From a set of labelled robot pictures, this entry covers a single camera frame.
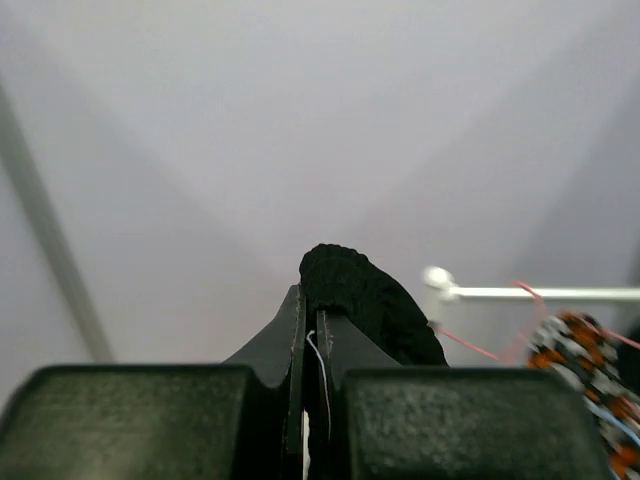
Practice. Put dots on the pink wire hanger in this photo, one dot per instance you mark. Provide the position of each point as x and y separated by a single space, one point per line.
483 331

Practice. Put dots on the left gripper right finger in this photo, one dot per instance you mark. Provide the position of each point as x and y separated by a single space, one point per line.
381 420

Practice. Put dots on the orange grey camouflage shorts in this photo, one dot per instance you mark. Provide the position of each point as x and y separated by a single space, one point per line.
576 347

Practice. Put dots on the black shorts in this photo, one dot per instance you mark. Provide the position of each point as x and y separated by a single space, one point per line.
342 280

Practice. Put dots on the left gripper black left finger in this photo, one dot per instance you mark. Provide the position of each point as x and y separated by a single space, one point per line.
238 419

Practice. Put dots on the silver clothes rack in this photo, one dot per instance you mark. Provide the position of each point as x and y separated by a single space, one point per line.
441 289

